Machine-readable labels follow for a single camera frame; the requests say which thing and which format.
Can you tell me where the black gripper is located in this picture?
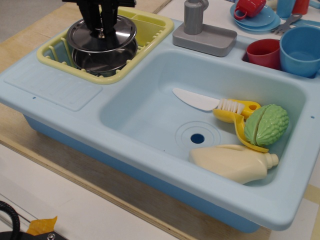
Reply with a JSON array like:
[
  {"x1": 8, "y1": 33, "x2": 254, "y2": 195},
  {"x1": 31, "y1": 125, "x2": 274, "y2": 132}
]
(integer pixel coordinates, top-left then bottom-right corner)
[{"x1": 62, "y1": 0, "x2": 137, "y2": 34}]

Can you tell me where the stainless steel pot lid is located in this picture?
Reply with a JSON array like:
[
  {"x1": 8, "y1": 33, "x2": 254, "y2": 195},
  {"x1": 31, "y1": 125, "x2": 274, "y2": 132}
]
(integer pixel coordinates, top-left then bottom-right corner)
[{"x1": 67, "y1": 15, "x2": 137, "y2": 53}]

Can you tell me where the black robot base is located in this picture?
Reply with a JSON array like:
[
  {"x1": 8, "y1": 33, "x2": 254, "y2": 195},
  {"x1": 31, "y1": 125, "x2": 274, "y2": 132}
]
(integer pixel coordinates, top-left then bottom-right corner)
[{"x1": 0, "y1": 231, "x2": 67, "y2": 240}]

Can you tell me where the yellow dish rack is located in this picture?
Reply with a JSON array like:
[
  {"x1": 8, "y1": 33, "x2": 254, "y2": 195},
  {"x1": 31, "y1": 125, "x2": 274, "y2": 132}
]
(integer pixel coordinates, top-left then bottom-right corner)
[{"x1": 36, "y1": 7, "x2": 174, "y2": 85}]

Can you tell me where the grey toy faucet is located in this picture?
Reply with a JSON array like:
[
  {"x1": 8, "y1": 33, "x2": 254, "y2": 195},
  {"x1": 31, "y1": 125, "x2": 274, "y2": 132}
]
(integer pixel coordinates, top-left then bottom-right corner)
[{"x1": 172, "y1": 0, "x2": 238, "y2": 57}]

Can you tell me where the red mug on plates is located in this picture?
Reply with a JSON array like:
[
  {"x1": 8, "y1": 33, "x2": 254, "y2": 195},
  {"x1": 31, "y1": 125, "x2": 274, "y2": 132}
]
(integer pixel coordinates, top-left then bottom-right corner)
[{"x1": 233, "y1": 0, "x2": 266, "y2": 21}]

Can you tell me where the yellow dish brush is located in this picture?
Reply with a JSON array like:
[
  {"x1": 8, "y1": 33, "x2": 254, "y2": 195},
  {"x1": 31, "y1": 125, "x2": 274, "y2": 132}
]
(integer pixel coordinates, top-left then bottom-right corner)
[{"x1": 212, "y1": 98, "x2": 269, "y2": 153}]

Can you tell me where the blue plate stack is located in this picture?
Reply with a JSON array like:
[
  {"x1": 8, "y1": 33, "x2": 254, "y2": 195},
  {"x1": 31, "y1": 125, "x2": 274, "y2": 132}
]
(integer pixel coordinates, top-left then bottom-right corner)
[{"x1": 229, "y1": 4, "x2": 281, "y2": 33}]

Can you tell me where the red plastic cup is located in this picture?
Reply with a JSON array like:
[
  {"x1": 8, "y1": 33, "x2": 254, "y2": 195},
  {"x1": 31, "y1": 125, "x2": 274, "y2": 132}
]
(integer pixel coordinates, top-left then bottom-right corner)
[{"x1": 246, "y1": 38, "x2": 281, "y2": 70}]

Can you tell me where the grey toy fork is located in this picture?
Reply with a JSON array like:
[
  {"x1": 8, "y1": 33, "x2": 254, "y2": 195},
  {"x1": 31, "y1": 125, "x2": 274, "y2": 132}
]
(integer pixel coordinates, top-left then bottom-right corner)
[{"x1": 271, "y1": 13, "x2": 303, "y2": 34}]

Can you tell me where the blue cup at back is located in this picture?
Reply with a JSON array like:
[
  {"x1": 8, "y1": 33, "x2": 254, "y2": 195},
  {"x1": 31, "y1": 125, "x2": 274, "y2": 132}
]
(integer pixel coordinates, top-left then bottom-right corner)
[{"x1": 276, "y1": 0, "x2": 296, "y2": 18}]

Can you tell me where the green toy cabbage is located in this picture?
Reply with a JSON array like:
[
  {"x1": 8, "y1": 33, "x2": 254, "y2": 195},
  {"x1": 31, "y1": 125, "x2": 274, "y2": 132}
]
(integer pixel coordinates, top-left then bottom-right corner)
[{"x1": 244, "y1": 104, "x2": 290, "y2": 147}]

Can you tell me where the red cup at back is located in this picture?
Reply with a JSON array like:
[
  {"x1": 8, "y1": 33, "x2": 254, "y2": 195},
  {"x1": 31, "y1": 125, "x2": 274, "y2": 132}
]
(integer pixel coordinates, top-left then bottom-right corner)
[{"x1": 291, "y1": 0, "x2": 310, "y2": 15}]

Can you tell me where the blue tray at right edge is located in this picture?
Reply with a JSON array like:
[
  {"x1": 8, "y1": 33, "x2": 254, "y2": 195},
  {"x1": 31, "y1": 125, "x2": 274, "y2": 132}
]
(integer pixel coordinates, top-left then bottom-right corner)
[{"x1": 293, "y1": 19, "x2": 320, "y2": 27}]

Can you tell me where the cream toy detergent bottle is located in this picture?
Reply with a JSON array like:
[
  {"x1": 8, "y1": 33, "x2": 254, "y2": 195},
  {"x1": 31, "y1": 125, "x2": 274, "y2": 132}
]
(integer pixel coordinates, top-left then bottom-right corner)
[{"x1": 189, "y1": 144, "x2": 279, "y2": 184}]

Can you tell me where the blue plastic cup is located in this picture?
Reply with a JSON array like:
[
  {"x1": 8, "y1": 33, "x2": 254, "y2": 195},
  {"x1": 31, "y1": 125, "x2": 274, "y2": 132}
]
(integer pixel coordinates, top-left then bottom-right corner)
[{"x1": 279, "y1": 25, "x2": 320, "y2": 78}]

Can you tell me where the yellow tape piece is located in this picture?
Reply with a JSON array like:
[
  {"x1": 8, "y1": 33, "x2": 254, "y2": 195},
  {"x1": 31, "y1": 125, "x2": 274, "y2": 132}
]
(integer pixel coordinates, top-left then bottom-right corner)
[{"x1": 26, "y1": 216, "x2": 58, "y2": 236}]

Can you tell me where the white toy knife yellow handle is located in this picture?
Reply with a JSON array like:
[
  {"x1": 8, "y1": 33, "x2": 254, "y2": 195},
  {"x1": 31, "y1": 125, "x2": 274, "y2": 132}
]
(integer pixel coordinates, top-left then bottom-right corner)
[{"x1": 172, "y1": 88, "x2": 261, "y2": 120}]

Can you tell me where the black cable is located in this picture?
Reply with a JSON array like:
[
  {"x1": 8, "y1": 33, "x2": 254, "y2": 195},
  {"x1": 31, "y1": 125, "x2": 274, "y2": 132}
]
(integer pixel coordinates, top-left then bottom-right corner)
[{"x1": 0, "y1": 200, "x2": 21, "y2": 240}]

